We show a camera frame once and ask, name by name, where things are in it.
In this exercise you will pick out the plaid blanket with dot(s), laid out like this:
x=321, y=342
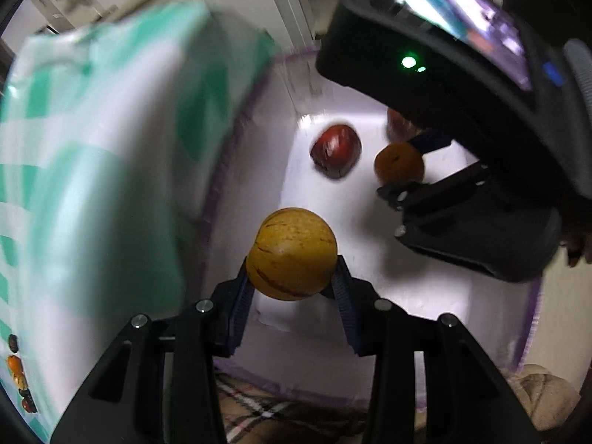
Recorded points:
x=286, y=418

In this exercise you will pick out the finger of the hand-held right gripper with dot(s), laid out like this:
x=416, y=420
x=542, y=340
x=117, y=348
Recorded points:
x=430, y=189
x=430, y=142

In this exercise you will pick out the dark brown water chestnut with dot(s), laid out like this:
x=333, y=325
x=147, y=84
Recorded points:
x=13, y=342

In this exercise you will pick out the red tomato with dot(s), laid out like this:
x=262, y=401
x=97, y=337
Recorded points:
x=30, y=406

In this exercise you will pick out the pale yellow pepino melon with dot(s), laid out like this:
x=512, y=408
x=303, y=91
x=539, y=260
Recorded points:
x=291, y=249

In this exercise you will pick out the orange mandarin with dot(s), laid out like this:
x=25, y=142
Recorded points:
x=15, y=364
x=20, y=381
x=398, y=164

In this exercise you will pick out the large wrinkled passion fruit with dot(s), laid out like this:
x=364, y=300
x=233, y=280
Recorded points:
x=335, y=150

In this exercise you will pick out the smooth red passion fruit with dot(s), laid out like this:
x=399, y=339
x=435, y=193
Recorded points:
x=397, y=125

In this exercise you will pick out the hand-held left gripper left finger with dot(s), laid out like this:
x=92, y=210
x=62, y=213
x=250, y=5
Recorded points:
x=240, y=307

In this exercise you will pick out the green white checked tablecloth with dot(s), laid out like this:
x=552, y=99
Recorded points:
x=92, y=194

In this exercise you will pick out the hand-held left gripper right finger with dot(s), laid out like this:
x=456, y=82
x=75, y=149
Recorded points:
x=344, y=307

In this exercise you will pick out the beige plush item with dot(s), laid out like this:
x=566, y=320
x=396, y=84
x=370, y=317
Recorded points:
x=541, y=395

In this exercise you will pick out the white basket with purple rim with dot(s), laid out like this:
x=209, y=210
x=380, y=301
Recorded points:
x=416, y=333

